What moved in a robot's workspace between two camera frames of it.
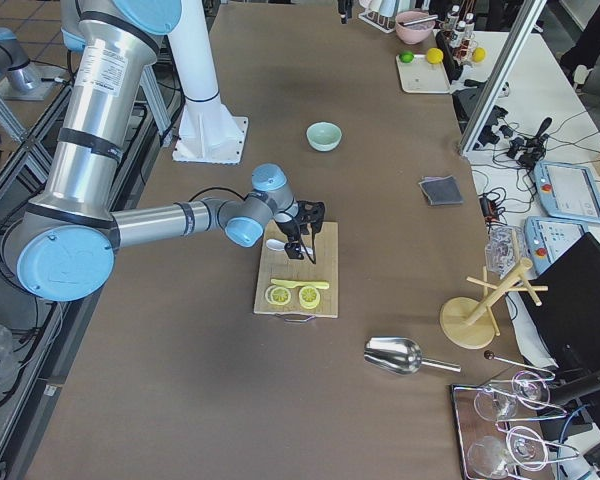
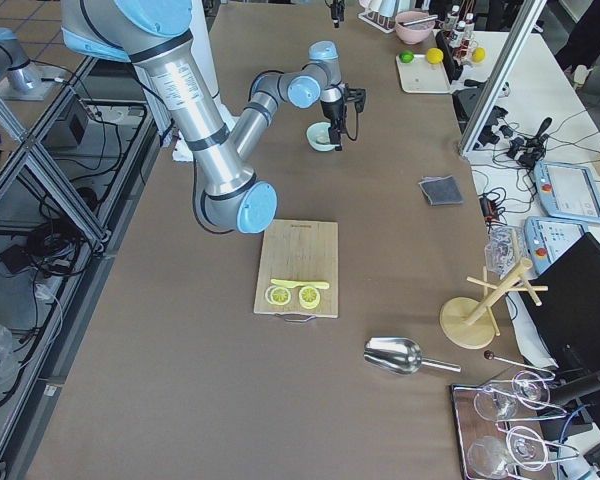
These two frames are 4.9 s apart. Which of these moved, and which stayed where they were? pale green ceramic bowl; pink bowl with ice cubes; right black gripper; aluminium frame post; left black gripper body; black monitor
Moved: right black gripper; left black gripper body
Stayed: pink bowl with ice cubes; aluminium frame post; pale green ceramic bowl; black monitor
